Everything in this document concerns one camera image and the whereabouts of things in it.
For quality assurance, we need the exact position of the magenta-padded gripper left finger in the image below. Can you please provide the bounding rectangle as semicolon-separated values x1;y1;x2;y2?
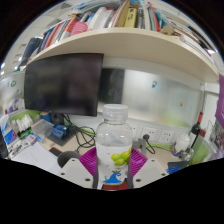
59;147;100;190

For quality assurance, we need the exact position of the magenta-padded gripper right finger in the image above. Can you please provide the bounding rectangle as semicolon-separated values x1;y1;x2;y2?
128;147;169;189

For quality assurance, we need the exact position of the clear plastic water bottle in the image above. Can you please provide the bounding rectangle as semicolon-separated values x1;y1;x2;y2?
95;103;134;188

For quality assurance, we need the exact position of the small blue box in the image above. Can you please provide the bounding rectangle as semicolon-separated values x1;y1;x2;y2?
49;123;71;140

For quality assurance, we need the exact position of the white jar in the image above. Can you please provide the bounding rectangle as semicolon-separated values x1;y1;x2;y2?
174;132;192;154

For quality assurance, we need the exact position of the white paper sheet with writing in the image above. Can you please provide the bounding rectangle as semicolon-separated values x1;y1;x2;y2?
11;141;63;174

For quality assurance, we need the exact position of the clear plastic box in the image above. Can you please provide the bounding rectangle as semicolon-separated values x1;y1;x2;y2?
30;119;54;136

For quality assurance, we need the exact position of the white tissues bundle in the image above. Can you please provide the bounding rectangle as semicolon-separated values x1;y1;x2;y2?
12;114;34;133

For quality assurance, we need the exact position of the black computer monitor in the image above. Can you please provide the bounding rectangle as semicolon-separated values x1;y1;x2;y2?
23;53;104;127

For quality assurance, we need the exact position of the blue printed package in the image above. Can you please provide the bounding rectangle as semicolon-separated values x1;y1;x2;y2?
0;114;18;148

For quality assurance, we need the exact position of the beige shelf full of books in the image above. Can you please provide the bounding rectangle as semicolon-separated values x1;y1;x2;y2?
18;0;221;84

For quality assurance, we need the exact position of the black cable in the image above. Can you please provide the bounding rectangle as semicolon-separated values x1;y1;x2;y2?
64;114;98;149

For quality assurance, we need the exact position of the white wall socket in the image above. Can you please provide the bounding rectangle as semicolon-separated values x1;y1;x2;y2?
159;129;175;144
139;126;158;141
128;123;138;138

